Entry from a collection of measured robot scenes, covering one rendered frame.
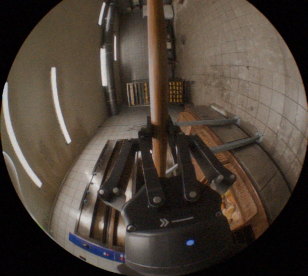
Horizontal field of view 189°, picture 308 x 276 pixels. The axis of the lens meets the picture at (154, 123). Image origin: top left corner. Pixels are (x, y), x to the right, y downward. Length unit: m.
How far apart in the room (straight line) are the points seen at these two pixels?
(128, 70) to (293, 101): 5.44
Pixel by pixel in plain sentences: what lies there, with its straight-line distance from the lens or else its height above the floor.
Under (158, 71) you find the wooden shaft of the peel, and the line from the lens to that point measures 0.16.
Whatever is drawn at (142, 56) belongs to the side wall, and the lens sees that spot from 5.23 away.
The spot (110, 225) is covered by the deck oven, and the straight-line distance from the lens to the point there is 1.20.
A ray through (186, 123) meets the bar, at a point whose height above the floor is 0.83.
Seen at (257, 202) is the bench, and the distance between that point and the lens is 0.83.
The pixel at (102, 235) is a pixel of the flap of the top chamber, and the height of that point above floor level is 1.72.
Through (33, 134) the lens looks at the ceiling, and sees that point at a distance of 1.52.
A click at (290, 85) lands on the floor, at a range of 1.22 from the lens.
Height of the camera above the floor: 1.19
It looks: 1 degrees down
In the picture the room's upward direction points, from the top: 94 degrees counter-clockwise
